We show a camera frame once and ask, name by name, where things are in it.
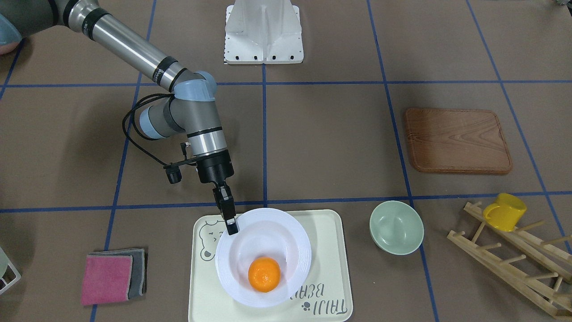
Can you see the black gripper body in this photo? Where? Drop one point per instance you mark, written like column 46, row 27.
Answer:
column 216, row 169

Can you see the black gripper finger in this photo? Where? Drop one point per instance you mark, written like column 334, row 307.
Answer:
column 232, row 226

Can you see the white ceramic plate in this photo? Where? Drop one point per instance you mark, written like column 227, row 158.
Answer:
column 264, row 233

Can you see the orange fruit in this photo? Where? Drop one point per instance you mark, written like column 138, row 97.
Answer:
column 264, row 274

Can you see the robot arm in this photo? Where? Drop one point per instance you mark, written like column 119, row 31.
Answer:
column 188, row 108

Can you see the cream bear tray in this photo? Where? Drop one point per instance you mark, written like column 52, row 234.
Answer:
column 325, row 296

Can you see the pink folded cloth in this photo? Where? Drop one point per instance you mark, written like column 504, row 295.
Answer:
column 106, row 279

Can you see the light green bowl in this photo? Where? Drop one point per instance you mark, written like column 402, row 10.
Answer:
column 395, row 227

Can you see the wooden cutting board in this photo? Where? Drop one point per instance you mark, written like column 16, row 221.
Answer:
column 456, row 141

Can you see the pink bowl with spoon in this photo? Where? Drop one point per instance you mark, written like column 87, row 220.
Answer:
column 9, row 47

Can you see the yellow plastic cup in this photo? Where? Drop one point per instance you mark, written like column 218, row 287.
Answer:
column 504, row 212

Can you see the wooden cup drying rack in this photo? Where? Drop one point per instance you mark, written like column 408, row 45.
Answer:
column 541, row 271

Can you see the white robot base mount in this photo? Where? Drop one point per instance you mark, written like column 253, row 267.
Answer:
column 263, row 32

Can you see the white wire cup rack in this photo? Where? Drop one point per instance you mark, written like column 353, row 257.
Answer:
column 9, row 276

